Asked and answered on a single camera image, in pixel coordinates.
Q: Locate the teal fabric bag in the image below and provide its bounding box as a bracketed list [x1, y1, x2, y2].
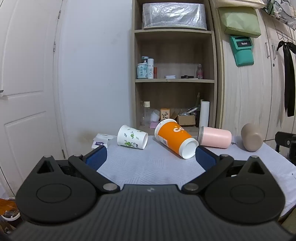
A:
[229, 35, 254, 67]

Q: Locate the small orange floral box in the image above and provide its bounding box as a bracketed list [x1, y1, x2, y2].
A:
[160, 108, 171, 121]

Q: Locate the white door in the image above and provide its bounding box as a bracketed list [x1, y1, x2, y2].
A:
[0, 0, 69, 197]

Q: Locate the white tall bottle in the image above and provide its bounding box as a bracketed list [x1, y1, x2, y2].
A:
[147, 58, 154, 79]

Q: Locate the black ribbon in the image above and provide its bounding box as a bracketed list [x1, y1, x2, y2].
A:
[277, 40, 296, 118]

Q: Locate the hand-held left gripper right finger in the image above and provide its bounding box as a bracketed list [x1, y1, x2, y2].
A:
[181, 146, 267, 193]

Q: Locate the clear bottle with cream cap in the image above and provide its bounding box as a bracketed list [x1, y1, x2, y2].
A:
[143, 101, 151, 126]

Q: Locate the wooden wardrobe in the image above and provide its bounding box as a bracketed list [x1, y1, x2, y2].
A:
[209, 0, 296, 152]

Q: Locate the white paper roll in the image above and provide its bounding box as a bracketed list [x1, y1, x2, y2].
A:
[199, 100, 210, 128]

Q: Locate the orange paper cup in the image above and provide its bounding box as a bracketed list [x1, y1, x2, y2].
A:
[154, 119, 199, 159]

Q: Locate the green fabric bag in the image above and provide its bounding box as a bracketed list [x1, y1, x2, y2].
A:
[217, 6, 262, 39]

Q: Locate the pink cup with grey rim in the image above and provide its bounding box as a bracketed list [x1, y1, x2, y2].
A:
[197, 126, 232, 149]

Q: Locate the white patterned table cloth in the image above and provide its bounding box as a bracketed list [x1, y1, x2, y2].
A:
[91, 134, 296, 218]

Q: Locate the white floral paper cup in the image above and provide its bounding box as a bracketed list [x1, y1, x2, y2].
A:
[117, 125, 149, 150]

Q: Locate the open cardboard box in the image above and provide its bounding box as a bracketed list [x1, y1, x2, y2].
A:
[177, 113, 196, 127]

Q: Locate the plastic wrapped box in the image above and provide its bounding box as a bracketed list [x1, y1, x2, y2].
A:
[142, 2, 207, 30]

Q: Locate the blue white pump bottle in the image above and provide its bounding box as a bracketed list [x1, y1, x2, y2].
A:
[137, 56, 149, 79]

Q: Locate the wooden shelf unit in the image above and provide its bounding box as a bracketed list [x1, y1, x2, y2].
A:
[131, 0, 218, 137]

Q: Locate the black wire rack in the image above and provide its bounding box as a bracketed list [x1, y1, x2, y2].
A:
[262, 0, 296, 31]

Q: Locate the black metal frame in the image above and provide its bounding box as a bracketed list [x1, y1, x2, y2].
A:
[275, 131, 296, 165]

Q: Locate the beige cup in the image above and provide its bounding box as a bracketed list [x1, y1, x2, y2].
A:
[241, 123, 264, 152]

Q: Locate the white tissue packet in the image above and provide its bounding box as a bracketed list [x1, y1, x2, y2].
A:
[91, 133, 117, 149]

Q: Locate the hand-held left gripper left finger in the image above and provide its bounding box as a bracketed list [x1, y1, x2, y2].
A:
[35, 146, 120, 193]

